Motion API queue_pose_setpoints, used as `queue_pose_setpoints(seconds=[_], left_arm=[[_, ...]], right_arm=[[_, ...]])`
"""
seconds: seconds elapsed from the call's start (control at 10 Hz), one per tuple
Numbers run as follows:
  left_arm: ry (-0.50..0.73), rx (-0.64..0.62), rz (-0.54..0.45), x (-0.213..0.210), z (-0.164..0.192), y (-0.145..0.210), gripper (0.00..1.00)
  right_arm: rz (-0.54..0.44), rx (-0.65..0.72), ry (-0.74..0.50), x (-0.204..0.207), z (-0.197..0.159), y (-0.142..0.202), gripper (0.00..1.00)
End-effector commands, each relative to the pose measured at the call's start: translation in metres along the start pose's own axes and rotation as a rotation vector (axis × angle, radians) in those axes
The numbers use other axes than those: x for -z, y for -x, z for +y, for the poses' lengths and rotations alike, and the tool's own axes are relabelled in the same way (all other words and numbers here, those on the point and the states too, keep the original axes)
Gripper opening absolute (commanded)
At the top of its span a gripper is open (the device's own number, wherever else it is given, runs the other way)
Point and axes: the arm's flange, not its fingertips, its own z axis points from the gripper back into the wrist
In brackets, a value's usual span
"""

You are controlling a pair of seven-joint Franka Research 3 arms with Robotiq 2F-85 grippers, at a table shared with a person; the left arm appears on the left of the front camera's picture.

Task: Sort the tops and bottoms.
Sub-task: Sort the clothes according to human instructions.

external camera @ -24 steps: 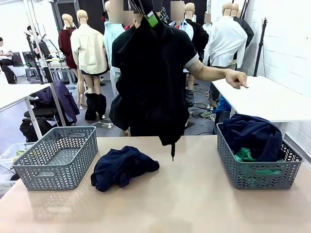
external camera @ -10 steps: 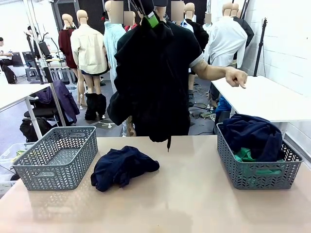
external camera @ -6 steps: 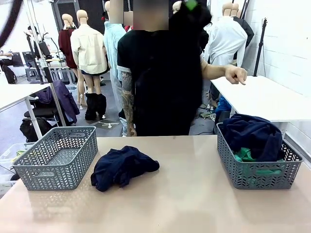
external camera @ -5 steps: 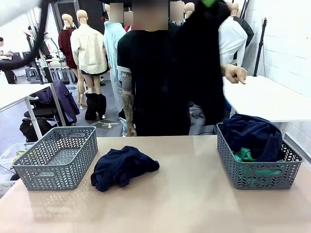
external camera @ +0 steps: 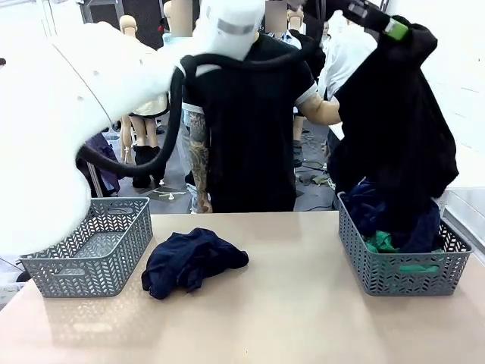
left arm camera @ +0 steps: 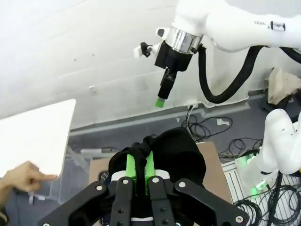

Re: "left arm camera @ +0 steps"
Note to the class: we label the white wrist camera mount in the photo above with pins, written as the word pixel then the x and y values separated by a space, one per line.
pixel 138 51

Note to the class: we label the brown crumpled cardboard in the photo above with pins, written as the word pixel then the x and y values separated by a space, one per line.
pixel 282 84

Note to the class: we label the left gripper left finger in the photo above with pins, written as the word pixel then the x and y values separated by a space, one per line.
pixel 130 167

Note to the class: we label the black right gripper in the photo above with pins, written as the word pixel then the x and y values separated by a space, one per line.
pixel 174 58

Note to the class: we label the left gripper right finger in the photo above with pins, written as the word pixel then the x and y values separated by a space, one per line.
pixel 150 167

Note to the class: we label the white slotted mounting plate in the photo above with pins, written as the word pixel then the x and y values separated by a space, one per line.
pixel 235 174

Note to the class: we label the large clear plastic bin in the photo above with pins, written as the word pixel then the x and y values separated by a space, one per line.
pixel 70 179

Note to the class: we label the white power strip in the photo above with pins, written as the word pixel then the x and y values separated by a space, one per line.
pixel 91 151

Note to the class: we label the grey wall base channel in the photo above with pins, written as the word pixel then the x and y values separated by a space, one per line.
pixel 141 120

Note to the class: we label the person's right hand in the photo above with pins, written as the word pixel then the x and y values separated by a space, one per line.
pixel 23 176

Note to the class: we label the black garment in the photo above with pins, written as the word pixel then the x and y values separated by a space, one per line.
pixel 174 150

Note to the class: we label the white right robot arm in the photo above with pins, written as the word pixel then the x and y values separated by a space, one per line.
pixel 225 26

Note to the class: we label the white table top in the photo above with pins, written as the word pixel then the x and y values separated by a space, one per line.
pixel 35 131

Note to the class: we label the white wall socket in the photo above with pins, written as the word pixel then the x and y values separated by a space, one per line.
pixel 93 90

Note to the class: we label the white plastic floor piece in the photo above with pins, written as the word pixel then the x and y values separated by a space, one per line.
pixel 222 122

